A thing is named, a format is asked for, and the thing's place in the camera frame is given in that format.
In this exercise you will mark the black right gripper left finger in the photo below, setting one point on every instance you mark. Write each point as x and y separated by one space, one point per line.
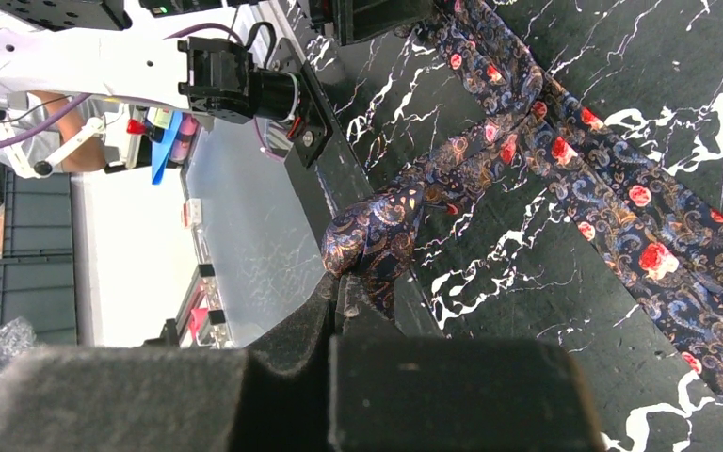
268 396

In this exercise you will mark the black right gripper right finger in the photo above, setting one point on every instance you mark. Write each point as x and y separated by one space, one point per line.
391 392

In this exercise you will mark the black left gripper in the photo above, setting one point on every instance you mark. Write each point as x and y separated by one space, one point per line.
353 21

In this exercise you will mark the dark paisley red-dotted tie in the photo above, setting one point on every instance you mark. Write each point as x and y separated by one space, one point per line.
662 241

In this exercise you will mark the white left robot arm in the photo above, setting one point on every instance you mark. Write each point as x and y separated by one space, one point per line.
66 70

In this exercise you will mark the dark storage crates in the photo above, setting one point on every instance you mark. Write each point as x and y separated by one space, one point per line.
37 278

